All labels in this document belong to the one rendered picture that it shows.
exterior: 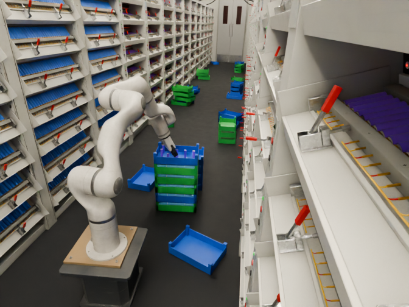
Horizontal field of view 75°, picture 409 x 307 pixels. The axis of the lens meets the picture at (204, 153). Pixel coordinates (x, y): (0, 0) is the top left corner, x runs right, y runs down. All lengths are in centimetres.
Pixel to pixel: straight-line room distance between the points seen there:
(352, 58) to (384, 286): 41
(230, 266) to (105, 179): 94
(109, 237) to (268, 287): 84
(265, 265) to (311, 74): 46
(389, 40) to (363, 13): 5
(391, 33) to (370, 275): 17
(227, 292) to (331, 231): 137
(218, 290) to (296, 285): 117
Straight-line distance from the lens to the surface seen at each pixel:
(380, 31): 24
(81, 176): 121
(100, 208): 126
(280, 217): 57
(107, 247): 138
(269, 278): 71
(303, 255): 50
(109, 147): 121
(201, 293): 159
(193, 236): 186
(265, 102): 127
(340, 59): 55
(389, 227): 27
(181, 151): 202
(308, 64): 54
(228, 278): 166
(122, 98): 127
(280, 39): 123
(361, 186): 32
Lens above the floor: 128
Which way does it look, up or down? 26 degrees down
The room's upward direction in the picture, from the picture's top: 2 degrees clockwise
